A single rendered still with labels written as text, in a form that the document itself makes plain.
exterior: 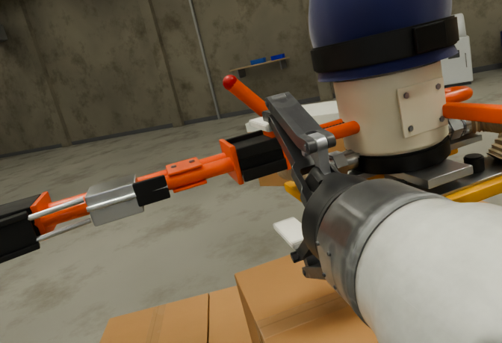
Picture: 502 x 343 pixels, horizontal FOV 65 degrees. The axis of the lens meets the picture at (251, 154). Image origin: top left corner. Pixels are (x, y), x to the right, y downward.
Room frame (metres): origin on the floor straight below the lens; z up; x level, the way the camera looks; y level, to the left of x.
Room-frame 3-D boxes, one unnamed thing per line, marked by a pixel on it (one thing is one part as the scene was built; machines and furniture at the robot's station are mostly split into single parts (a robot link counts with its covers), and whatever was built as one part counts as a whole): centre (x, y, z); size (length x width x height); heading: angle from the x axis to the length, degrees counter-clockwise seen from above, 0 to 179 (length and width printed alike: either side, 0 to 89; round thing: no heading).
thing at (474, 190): (0.56, -0.27, 1.13); 0.34 x 0.10 x 0.05; 103
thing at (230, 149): (0.60, 0.00, 1.24); 0.10 x 0.08 x 0.06; 13
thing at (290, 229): (0.43, -0.03, 1.17); 0.07 x 0.03 x 0.01; 13
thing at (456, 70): (7.65, -4.27, 0.66); 0.74 x 0.60 x 1.32; 157
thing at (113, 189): (0.55, 0.20, 1.23); 0.07 x 0.07 x 0.04; 13
